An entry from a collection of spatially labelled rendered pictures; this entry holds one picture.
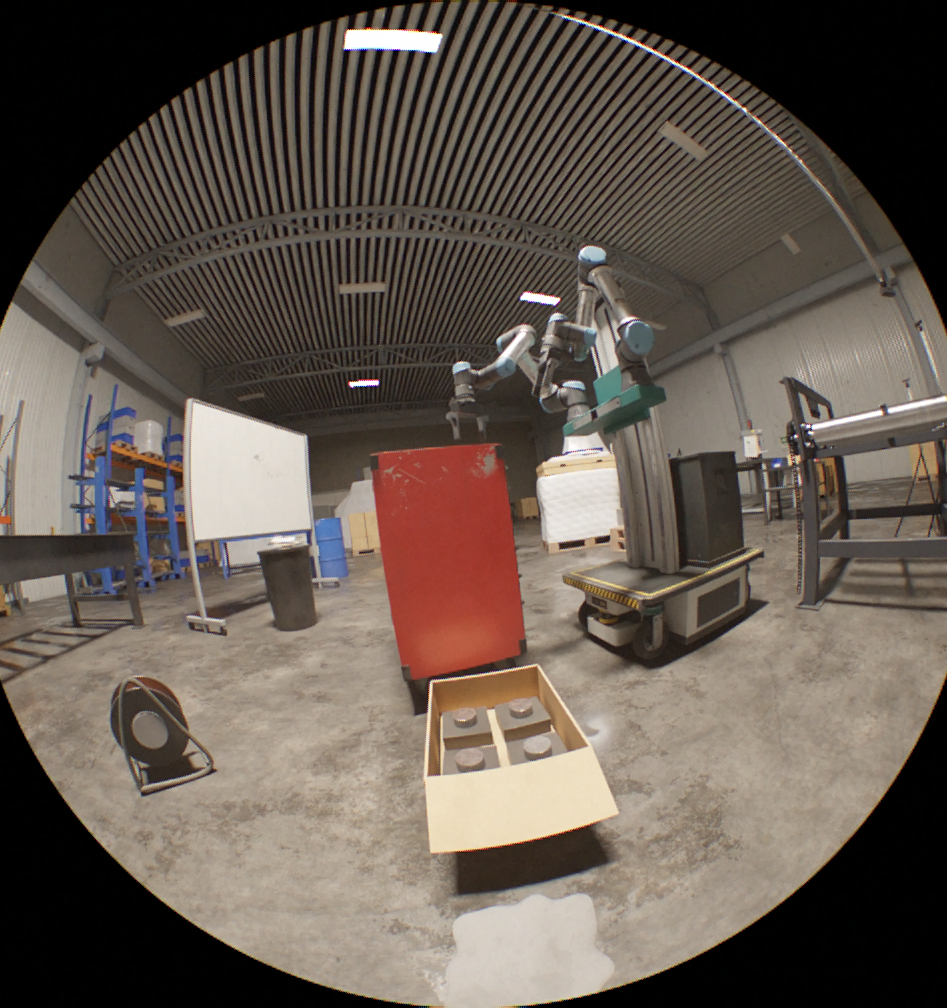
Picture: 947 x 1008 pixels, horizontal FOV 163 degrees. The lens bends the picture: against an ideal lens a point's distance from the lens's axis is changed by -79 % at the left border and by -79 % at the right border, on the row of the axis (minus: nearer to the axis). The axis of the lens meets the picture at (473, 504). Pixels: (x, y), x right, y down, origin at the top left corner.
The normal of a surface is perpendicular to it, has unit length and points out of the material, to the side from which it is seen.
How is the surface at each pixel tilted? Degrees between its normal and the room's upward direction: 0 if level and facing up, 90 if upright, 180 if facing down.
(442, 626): 90
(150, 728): 90
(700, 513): 90
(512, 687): 90
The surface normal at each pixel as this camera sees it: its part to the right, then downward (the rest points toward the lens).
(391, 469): 0.29, -0.06
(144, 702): 0.83, -0.12
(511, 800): -0.08, -0.91
